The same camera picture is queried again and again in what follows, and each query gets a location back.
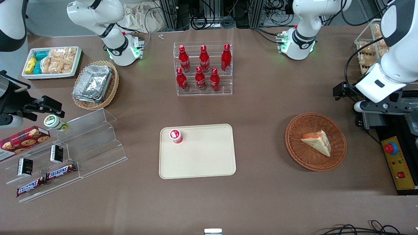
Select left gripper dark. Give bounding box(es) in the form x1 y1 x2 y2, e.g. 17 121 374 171
333 82 418 115

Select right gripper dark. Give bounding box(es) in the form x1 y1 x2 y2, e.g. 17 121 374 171
0 70 65 119

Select triangle sandwich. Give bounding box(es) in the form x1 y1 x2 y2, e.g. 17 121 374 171
300 130 332 157

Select white rectangular snack tray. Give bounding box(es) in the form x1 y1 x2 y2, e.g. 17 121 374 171
21 46 82 80

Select oval light wicker basket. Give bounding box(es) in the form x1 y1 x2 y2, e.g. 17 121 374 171
72 60 120 111

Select round brown wicker basket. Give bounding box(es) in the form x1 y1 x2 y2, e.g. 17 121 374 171
285 113 347 172

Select beige plastic tray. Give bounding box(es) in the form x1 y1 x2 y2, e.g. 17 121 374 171
159 124 237 180

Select green lid white cup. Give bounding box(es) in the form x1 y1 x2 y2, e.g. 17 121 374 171
44 115 69 132

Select clear pastry bag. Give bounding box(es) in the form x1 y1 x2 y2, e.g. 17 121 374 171
359 54 376 75
357 40 377 55

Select red plaid cookie box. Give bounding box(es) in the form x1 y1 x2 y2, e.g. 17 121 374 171
0 126 51 163

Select small black carton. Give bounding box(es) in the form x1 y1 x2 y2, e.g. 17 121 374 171
50 145 64 164
17 158 34 177

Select stacked aluminium foil trays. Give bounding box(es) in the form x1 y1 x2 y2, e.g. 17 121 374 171
72 65 114 103

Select yellow snack packet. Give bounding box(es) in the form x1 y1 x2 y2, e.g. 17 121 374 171
25 56 37 75

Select empty clear acrylic step shelf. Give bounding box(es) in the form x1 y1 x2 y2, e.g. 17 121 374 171
56 108 128 179

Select stocked clear acrylic step shelf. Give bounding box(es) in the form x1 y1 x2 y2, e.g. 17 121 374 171
0 131 85 204

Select Snickers chocolate bar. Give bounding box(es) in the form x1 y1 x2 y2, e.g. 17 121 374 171
45 163 78 181
16 177 47 198

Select yellow emergency stop control box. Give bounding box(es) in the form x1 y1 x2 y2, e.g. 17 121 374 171
376 114 418 196

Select clear acrylic bottle rack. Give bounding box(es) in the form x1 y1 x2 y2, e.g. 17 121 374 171
173 41 233 96

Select red cola bottle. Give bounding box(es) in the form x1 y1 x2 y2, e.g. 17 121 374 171
176 68 189 92
178 45 191 73
209 68 221 92
199 45 211 73
220 43 233 72
195 67 207 92

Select red lid yogurt cup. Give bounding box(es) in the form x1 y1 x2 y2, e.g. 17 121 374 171
169 129 183 144

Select crumpled white plastic bag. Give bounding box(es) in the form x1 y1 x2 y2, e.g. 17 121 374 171
122 3 164 33

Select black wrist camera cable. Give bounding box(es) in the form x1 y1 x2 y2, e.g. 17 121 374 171
344 45 386 96

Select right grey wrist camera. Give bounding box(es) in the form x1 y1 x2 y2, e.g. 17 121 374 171
0 114 24 129

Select wire basket with snacks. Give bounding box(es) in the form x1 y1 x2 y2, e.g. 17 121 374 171
354 18 391 76

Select black arm base cables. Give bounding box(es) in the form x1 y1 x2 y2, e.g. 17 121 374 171
251 27 285 45

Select black floor cables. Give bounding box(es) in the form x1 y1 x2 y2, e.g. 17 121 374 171
322 220 418 235

